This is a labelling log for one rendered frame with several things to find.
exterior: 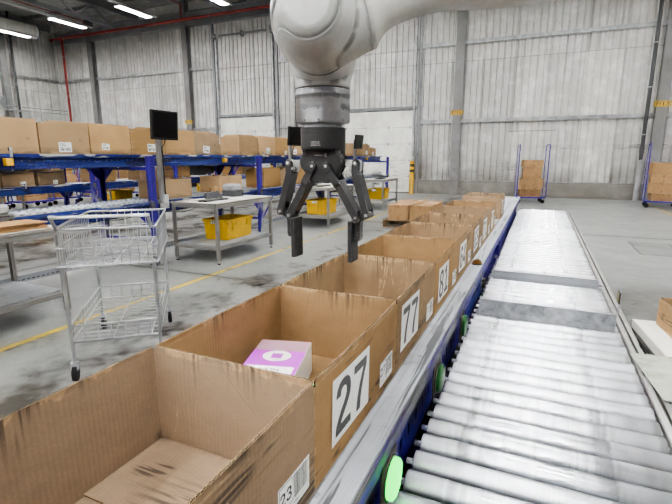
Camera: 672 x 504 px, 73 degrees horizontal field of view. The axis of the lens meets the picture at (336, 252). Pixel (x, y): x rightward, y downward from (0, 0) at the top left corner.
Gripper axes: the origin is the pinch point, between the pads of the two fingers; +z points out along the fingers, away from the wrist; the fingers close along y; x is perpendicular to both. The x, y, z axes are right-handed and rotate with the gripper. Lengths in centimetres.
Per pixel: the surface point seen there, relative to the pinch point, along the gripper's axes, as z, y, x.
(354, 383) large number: 21.4, 8.3, -6.1
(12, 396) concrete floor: 119, -233, 70
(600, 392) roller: 45, 53, 56
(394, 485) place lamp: 37.8, 15.8, -6.9
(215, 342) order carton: 19.4, -20.8, -5.4
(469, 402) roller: 45, 22, 37
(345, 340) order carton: 25.5, -3.8, 18.6
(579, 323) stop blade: 44, 51, 106
